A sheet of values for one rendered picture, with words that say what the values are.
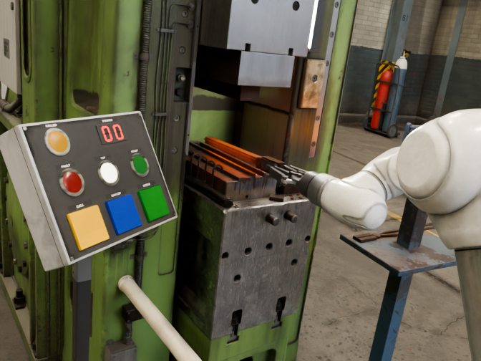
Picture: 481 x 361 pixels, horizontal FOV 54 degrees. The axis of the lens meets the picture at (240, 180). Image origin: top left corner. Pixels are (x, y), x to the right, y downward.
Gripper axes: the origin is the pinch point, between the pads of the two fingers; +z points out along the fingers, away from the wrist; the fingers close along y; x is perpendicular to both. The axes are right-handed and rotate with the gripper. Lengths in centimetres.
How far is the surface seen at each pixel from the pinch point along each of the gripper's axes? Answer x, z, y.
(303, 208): -15.3, -1.1, 15.6
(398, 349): -104, 3, 103
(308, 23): 42.5, 5.5, 10.5
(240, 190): -9.2, 4.8, -6.9
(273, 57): 31.6, 5.3, -1.2
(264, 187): -8.8, 4.9, 2.4
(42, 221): -1, -19, -71
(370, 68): -2, 521, 658
